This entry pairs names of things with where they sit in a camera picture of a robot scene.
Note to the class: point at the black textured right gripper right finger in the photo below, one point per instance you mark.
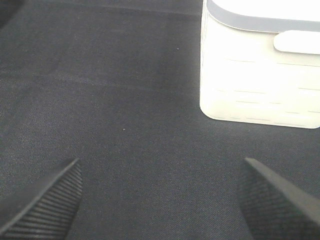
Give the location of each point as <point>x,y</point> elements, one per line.
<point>273,207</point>

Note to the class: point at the white basket with grey rim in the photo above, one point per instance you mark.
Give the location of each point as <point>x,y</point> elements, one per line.
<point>260,62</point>

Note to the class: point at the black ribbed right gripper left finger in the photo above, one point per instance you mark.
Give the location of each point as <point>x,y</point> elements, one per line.
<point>46,208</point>

